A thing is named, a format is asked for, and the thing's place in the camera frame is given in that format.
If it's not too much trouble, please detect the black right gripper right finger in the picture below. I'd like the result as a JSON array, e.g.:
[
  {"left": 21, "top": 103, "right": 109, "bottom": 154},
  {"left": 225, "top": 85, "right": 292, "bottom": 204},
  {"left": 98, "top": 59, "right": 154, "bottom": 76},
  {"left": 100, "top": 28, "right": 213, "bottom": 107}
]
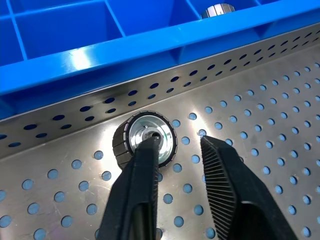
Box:
[{"left": 200, "top": 135, "right": 299, "bottom": 240}]

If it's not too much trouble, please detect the perforated steel tray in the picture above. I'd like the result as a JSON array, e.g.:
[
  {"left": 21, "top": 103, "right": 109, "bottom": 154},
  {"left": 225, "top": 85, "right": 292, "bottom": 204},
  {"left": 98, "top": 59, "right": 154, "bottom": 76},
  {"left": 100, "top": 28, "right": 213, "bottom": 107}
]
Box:
[{"left": 0, "top": 24, "right": 320, "bottom": 240}]

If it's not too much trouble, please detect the blue plastic divided tray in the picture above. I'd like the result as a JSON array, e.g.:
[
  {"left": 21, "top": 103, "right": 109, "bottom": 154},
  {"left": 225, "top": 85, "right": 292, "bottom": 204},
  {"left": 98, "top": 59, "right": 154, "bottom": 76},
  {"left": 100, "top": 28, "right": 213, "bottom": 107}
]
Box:
[{"left": 0, "top": 0, "right": 320, "bottom": 120}]

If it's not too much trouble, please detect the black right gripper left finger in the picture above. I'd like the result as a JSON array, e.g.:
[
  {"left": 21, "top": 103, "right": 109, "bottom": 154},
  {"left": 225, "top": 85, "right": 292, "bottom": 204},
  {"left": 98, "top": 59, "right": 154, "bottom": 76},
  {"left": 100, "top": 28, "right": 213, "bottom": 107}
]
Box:
[{"left": 98, "top": 132, "right": 161, "bottom": 240}]

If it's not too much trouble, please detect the metal roller with black tread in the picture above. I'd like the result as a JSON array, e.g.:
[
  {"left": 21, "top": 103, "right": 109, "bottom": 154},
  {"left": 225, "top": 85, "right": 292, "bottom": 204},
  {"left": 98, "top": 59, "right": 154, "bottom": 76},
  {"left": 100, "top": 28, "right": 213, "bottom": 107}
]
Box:
[
  {"left": 112, "top": 110, "right": 178, "bottom": 171},
  {"left": 200, "top": 4, "right": 237, "bottom": 20}
]

